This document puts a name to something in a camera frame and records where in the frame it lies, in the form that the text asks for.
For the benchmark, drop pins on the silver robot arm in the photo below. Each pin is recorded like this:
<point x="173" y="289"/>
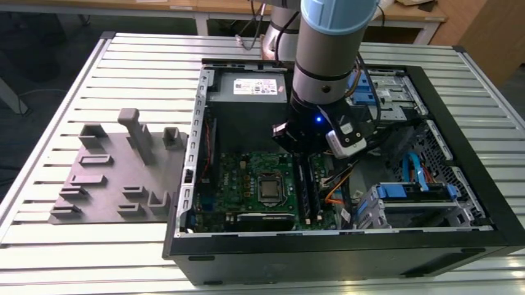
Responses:
<point x="324" y="61"/>

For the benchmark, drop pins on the black-clipped RAM slot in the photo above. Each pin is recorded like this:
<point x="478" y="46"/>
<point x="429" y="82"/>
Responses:
<point x="303" y="187"/>
<point x="313" y="187"/>

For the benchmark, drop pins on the grey power supply unit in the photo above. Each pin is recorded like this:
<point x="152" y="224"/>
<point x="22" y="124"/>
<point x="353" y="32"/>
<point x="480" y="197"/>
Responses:
<point x="246" y="98"/>

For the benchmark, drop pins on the blue disk carrier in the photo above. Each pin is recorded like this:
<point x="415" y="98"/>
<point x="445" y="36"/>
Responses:
<point x="363" y="95"/>
<point x="403" y="192"/>

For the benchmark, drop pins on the white power supply label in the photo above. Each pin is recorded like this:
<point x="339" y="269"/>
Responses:
<point x="254" y="86"/>

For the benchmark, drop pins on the silver CPU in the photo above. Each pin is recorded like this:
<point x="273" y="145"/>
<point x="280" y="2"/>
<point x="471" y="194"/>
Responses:
<point x="270" y="188"/>

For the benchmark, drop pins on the green motherboard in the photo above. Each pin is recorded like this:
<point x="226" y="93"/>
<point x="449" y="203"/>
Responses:
<point x="242" y="175"/>

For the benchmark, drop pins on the CPU socket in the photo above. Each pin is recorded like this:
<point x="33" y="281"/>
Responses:
<point x="258" y="190"/>

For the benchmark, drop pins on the metal drive cage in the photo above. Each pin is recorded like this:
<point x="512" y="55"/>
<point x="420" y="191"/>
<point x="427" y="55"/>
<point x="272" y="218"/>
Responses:
<point x="393" y="92"/>

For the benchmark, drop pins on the black graphics card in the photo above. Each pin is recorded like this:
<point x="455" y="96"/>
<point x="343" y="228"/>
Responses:
<point x="266" y="219"/>

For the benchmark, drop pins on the metal disk bay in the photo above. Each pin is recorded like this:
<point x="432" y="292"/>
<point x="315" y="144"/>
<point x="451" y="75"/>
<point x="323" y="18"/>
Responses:
<point x="419" y="212"/>

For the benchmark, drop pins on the black open PC case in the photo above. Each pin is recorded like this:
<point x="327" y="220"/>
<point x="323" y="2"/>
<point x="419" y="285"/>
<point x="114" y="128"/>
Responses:
<point x="288" y="261"/>

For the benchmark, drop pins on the grey parts rack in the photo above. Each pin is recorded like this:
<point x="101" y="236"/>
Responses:
<point x="108" y="172"/>

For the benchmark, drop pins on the wooden desk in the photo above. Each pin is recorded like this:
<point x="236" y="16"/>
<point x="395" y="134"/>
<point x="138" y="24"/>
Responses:
<point x="164" y="7"/>

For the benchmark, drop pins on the wooden cabinet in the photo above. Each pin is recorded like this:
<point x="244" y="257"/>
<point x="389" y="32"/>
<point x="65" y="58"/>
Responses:
<point x="484" y="37"/>

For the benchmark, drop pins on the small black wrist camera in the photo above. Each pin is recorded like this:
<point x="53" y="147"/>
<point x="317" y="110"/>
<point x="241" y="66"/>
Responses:
<point x="281" y="132"/>

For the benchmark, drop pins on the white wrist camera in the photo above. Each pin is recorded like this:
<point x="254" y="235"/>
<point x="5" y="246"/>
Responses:
<point x="347" y="144"/>

